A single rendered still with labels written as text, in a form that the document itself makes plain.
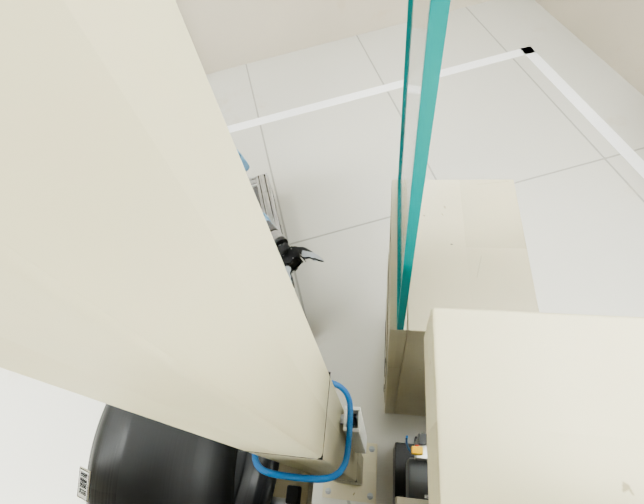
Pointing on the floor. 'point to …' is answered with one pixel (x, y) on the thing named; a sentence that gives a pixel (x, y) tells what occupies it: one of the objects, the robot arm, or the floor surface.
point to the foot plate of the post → (357, 485)
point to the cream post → (140, 236)
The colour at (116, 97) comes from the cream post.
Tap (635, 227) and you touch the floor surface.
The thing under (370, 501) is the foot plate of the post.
